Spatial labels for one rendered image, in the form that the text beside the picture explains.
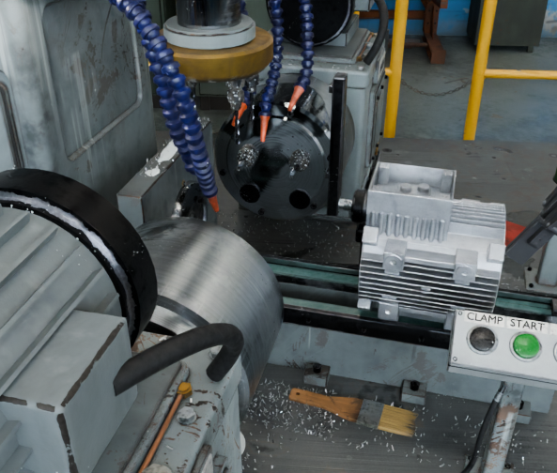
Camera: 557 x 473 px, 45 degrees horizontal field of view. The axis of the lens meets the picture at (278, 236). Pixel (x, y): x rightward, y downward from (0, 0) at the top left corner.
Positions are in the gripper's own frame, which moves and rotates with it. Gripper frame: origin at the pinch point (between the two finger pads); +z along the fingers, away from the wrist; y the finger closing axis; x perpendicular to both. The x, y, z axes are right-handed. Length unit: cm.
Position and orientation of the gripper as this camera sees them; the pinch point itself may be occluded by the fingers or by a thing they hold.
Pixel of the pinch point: (530, 240)
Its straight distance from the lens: 99.8
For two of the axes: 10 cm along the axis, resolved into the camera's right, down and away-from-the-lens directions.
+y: -2.5, 5.1, -8.2
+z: -4.8, 6.7, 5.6
